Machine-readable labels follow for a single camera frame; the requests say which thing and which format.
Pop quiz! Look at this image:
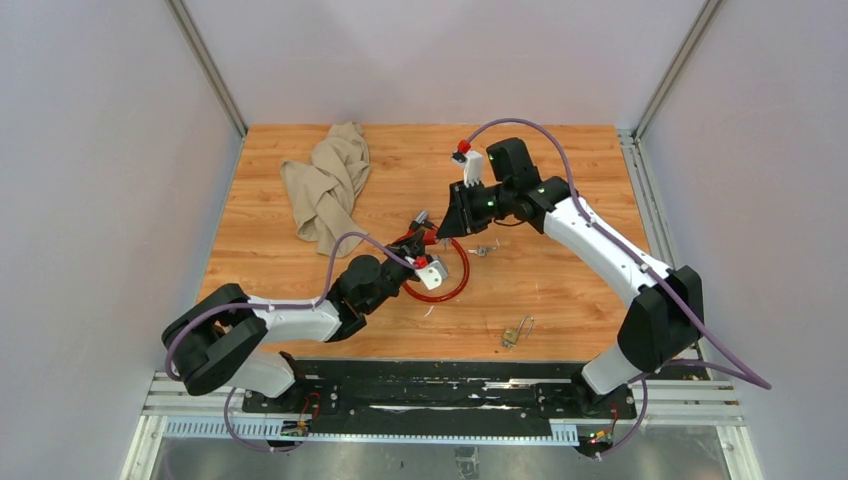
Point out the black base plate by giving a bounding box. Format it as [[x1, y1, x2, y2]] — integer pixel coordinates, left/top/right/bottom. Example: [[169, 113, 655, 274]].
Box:
[[177, 356, 713, 440]]

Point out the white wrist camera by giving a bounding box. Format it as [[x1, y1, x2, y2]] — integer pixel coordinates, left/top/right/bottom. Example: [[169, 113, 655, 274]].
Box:
[[451, 140, 484, 187], [412, 254, 449, 291]]

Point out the silver key with ring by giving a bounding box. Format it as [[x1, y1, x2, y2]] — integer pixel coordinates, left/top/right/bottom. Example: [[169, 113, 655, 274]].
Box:
[[467, 245, 498, 257]]

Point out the beige cloth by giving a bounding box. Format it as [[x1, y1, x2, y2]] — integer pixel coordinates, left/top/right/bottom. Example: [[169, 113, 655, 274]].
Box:
[[280, 122, 371, 258]]

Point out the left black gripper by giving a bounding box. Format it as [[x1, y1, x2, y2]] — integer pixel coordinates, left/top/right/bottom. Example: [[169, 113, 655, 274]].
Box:
[[364, 231, 427, 315]]

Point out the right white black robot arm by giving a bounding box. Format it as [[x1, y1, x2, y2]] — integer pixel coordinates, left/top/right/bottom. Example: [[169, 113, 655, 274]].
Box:
[[437, 137, 703, 417]]

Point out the brass padlock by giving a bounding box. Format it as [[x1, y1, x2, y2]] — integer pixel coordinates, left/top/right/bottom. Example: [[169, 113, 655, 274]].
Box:
[[501, 315, 535, 349]]

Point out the red cable lock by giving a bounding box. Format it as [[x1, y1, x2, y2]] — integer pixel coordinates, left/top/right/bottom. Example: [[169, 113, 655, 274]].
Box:
[[396, 210, 471, 304]]

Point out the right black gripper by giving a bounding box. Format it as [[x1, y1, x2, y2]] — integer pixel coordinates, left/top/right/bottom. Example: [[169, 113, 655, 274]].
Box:
[[436, 180, 512, 241]]

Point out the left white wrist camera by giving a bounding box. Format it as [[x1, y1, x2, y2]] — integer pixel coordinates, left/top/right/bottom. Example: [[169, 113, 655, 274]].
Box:
[[412, 254, 449, 291]]

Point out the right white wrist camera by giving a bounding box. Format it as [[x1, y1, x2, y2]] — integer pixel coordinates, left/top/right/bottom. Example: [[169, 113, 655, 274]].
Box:
[[451, 140, 484, 187]]

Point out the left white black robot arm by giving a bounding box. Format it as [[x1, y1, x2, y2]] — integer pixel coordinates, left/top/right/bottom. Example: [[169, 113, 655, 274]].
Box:
[[161, 233, 448, 413]]

